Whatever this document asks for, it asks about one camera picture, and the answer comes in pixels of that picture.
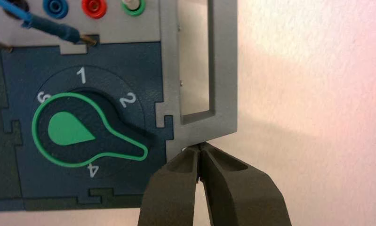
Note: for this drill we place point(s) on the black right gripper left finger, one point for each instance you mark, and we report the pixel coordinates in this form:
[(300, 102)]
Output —
[(172, 193)]

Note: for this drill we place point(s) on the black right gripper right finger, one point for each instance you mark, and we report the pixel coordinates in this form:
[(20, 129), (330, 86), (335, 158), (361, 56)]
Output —
[(237, 196)]

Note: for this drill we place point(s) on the dark blue grey control box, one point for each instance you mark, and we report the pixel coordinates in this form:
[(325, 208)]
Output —
[(138, 62)]

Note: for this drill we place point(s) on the green rotary knob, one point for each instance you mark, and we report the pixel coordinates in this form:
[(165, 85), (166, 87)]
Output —
[(69, 129)]

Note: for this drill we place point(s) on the green banana socket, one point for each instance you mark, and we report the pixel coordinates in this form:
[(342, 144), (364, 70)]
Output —
[(133, 14)]

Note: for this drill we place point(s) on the red banana socket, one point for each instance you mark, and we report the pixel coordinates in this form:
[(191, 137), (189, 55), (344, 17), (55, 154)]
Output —
[(94, 15)]

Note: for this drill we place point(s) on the blue banana socket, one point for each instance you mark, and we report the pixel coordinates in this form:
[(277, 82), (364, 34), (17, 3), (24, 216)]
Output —
[(55, 14)]

